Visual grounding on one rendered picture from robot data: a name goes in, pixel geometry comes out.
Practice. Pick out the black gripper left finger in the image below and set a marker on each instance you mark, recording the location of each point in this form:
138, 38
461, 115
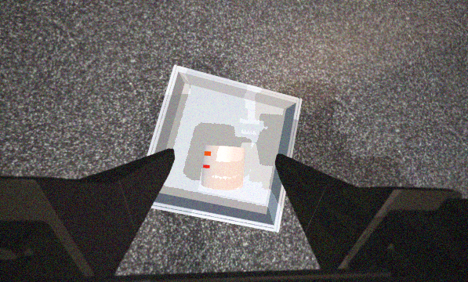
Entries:
97, 217

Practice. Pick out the light grey shallow square tray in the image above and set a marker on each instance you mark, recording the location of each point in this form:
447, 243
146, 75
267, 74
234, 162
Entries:
201, 110

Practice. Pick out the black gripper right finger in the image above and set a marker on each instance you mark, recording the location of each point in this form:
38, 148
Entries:
337, 217

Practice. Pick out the white cylinder with slots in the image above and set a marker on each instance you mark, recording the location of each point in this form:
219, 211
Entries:
223, 167

